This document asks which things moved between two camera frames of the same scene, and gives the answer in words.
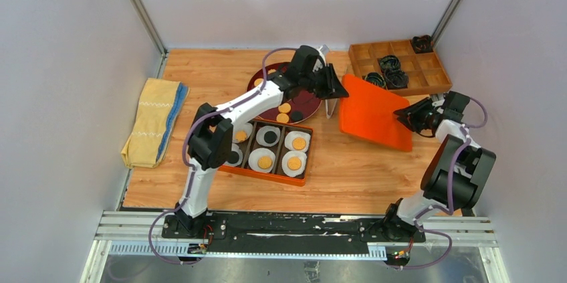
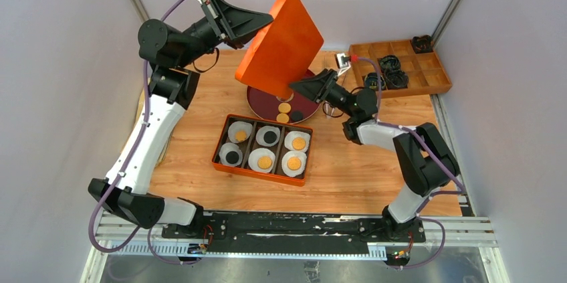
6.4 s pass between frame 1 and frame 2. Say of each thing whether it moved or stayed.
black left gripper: moved
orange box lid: moved
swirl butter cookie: stayed
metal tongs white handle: stayed
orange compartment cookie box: stayed
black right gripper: moved
